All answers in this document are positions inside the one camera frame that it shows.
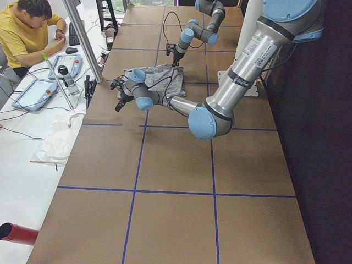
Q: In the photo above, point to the aluminium camera mast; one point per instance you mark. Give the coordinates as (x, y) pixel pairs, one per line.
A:
(84, 41)

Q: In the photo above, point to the navy white striped polo shirt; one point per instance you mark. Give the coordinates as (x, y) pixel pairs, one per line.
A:
(158, 78)

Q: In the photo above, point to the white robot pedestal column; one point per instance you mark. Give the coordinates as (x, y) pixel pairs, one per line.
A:
(253, 10)

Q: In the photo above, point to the far teach pendant tablet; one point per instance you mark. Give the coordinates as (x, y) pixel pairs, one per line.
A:
(72, 61)

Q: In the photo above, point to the teach pendant tablet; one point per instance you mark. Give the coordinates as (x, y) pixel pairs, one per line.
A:
(72, 61)
(35, 95)

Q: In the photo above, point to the near teach pendant tablet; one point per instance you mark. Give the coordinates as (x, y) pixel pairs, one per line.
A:
(35, 95)

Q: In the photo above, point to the silver metal rod tool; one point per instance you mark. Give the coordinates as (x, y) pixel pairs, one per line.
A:
(46, 59)

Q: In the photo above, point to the black keyboard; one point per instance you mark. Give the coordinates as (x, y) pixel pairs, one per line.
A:
(73, 37)

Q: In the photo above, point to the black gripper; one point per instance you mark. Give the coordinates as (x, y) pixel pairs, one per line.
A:
(176, 56)
(124, 98)

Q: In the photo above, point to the red cylinder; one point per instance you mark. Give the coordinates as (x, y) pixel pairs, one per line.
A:
(18, 234)

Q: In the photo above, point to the black computer mouse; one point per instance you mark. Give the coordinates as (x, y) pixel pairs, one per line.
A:
(71, 50)

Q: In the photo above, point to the person in yellow shirt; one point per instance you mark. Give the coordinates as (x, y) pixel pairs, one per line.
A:
(30, 29)

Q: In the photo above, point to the clear plastic bag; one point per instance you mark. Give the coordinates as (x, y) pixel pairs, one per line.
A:
(59, 141)

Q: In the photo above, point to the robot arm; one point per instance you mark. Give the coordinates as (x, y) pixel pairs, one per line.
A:
(279, 23)
(209, 34)

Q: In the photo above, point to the clear water bottle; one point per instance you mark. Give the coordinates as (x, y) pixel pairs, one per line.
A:
(68, 79)

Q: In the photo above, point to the black folded tripod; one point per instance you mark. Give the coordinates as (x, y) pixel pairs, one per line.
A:
(89, 89)

